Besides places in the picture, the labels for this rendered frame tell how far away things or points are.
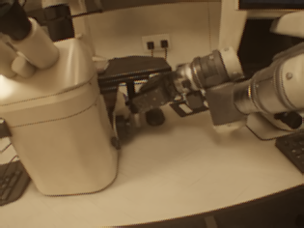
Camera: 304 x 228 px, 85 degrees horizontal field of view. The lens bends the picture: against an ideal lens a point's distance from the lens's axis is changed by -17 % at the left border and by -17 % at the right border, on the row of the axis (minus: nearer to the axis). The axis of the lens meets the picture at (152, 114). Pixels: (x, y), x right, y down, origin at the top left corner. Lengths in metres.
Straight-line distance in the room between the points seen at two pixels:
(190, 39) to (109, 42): 0.44
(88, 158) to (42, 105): 0.13
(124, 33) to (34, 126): 0.81
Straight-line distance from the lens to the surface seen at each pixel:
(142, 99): 0.47
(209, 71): 0.45
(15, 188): 0.54
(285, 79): 0.32
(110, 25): 1.07
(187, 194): 0.40
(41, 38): 0.30
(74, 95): 0.32
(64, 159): 0.38
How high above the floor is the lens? 1.06
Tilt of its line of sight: 27 degrees down
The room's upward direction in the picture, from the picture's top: 8 degrees counter-clockwise
